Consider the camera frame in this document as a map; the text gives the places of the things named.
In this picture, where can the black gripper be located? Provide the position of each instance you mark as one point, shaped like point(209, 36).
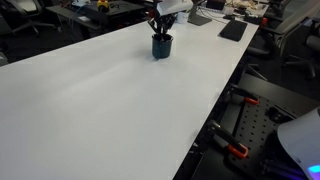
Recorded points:
point(162, 16)

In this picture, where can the dark green mug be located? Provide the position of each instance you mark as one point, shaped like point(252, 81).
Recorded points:
point(162, 48)

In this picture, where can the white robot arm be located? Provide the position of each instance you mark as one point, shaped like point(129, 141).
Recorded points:
point(175, 6)

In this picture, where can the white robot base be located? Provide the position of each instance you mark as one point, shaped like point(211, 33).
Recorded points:
point(301, 140)

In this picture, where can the white mug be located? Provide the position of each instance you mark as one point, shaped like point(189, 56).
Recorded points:
point(182, 17)

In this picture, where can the grey monitor stand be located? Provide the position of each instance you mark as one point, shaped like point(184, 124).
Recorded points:
point(198, 19)

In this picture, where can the black monitor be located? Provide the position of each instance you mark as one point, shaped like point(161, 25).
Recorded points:
point(215, 4)

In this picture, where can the dark office desk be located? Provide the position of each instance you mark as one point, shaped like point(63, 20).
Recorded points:
point(100, 15)

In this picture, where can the yellow toy object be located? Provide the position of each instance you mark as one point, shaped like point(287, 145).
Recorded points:
point(102, 4)

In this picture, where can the white paper cup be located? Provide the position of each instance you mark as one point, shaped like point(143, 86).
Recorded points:
point(229, 10)

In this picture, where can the black mouse pad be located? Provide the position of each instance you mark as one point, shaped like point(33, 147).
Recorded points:
point(233, 30)

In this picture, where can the black small box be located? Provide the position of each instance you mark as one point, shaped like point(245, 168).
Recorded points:
point(253, 18)

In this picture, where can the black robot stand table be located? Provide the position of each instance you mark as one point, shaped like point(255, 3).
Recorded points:
point(266, 88)

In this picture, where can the black office chair with armrest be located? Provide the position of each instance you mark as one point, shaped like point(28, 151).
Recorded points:
point(290, 30)

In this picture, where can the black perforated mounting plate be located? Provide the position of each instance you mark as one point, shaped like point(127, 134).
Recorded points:
point(256, 133)

